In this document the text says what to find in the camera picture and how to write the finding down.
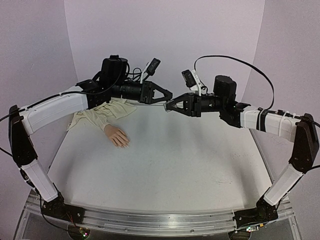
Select mannequin hand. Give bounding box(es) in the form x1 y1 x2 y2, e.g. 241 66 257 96
103 124 130 148

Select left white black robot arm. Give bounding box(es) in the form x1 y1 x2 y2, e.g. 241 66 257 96
6 55 173 219

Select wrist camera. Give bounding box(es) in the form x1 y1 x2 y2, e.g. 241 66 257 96
181 69 205 96
139 58 161 84

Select right black camera cable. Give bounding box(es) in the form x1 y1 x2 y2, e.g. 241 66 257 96
193 55 276 111

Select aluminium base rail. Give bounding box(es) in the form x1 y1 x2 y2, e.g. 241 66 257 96
24 188 296 233

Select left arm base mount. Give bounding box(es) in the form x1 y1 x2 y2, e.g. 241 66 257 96
41 193 85 224

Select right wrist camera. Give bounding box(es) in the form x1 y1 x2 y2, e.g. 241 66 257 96
181 69 205 96

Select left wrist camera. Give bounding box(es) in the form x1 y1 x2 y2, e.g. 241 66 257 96
139 58 161 84

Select cream cloth sleeve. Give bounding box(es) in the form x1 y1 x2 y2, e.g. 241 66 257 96
67 98 137 131

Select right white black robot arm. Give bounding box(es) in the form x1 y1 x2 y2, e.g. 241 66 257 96
164 75 320 210

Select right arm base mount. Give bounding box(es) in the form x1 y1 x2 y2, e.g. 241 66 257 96
232 197 280 230

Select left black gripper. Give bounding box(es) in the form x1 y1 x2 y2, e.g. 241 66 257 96
112 79 175 105

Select clear nail polish bottle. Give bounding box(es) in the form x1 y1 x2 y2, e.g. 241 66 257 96
163 102 172 113

